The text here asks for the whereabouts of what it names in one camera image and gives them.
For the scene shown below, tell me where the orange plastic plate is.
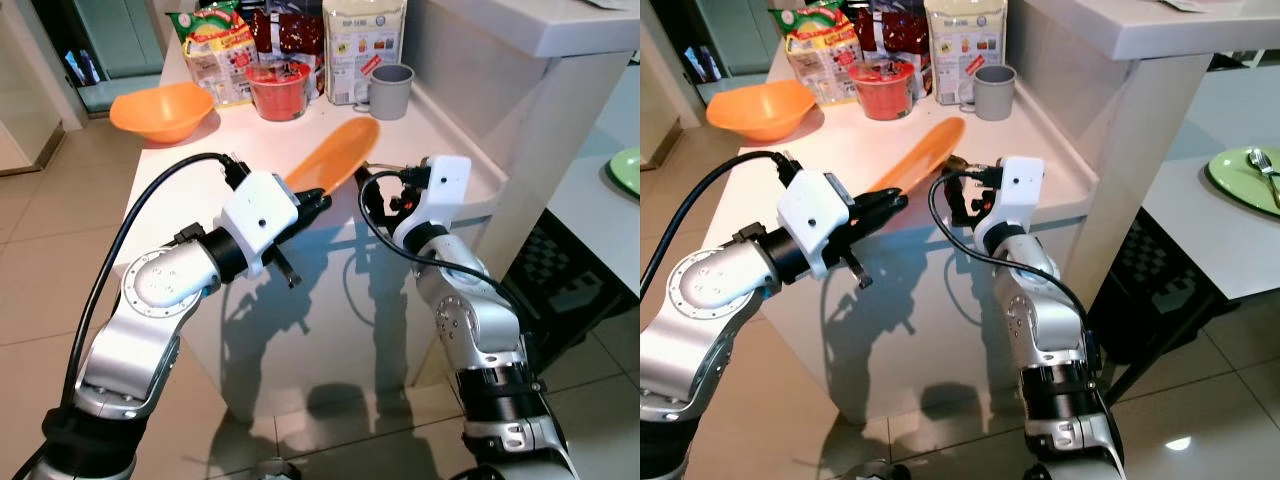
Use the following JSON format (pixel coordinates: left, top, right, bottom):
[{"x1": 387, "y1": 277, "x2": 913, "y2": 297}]
[
  {"x1": 865, "y1": 116, "x2": 967, "y2": 197},
  {"x1": 284, "y1": 116, "x2": 382, "y2": 197}
]

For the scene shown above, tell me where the white kitchen counter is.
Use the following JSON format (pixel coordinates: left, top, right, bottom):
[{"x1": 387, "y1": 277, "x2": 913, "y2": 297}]
[
  {"x1": 700, "y1": 0, "x2": 1280, "y2": 426},
  {"x1": 115, "y1": 0, "x2": 641, "y2": 426}
]

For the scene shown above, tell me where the grey mug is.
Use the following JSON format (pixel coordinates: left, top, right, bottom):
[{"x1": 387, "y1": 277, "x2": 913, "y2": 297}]
[
  {"x1": 958, "y1": 64, "x2": 1018, "y2": 122},
  {"x1": 355, "y1": 63, "x2": 416, "y2": 121}
]

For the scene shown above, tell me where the red transparent plastic cup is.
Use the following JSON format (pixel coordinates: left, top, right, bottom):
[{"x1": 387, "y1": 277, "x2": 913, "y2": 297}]
[
  {"x1": 848, "y1": 58, "x2": 917, "y2": 122},
  {"x1": 245, "y1": 60, "x2": 313, "y2": 123}
]

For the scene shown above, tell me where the orange plastic bowl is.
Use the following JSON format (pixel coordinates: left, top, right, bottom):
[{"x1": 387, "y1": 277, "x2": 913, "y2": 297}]
[
  {"x1": 108, "y1": 81, "x2": 217, "y2": 144},
  {"x1": 706, "y1": 79, "x2": 817, "y2": 142}
]

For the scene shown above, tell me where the colourful snack package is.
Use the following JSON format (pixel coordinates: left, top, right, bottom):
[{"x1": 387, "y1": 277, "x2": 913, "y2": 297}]
[
  {"x1": 768, "y1": 3, "x2": 863, "y2": 107},
  {"x1": 165, "y1": 2, "x2": 259, "y2": 109}
]

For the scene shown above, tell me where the dark red food package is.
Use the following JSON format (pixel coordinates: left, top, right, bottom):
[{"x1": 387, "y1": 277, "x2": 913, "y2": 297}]
[
  {"x1": 860, "y1": 8, "x2": 931, "y2": 101},
  {"x1": 248, "y1": 8, "x2": 326, "y2": 101}
]

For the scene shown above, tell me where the checkerboard sheet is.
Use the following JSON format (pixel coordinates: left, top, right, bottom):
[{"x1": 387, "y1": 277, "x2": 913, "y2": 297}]
[
  {"x1": 520, "y1": 225, "x2": 601, "y2": 311},
  {"x1": 1115, "y1": 215, "x2": 1196, "y2": 301}
]

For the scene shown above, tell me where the green plate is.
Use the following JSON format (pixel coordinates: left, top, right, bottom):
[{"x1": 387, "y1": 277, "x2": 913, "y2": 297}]
[
  {"x1": 607, "y1": 146, "x2": 641, "y2": 199},
  {"x1": 1205, "y1": 146, "x2": 1280, "y2": 219}
]

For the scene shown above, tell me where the metal fork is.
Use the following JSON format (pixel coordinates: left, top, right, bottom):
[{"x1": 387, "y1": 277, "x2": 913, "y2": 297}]
[{"x1": 1255, "y1": 150, "x2": 1280, "y2": 211}]

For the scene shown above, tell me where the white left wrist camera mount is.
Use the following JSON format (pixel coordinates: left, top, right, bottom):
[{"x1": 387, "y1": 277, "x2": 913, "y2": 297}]
[
  {"x1": 776, "y1": 172, "x2": 853, "y2": 281},
  {"x1": 218, "y1": 170, "x2": 301, "y2": 281}
]

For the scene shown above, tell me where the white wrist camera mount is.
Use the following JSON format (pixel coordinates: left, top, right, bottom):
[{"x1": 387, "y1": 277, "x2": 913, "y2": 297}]
[
  {"x1": 990, "y1": 155, "x2": 1046, "y2": 226},
  {"x1": 776, "y1": 172, "x2": 853, "y2": 281},
  {"x1": 418, "y1": 155, "x2": 473, "y2": 226},
  {"x1": 218, "y1": 170, "x2": 301, "y2": 281}
]

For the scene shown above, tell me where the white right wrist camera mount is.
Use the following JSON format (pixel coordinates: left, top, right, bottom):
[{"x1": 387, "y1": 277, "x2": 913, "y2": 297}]
[
  {"x1": 990, "y1": 155, "x2": 1046, "y2": 226},
  {"x1": 418, "y1": 155, "x2": 473, "y2": 226}
]

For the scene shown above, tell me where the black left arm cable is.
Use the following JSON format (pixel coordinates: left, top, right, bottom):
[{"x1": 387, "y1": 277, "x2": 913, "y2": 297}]
[
  {"x1": 640, "y1": 150, "x2": 801, "y2": 301},
  {"x1": 60, "y1": 152, "x2": 249, "y2": 413}
]

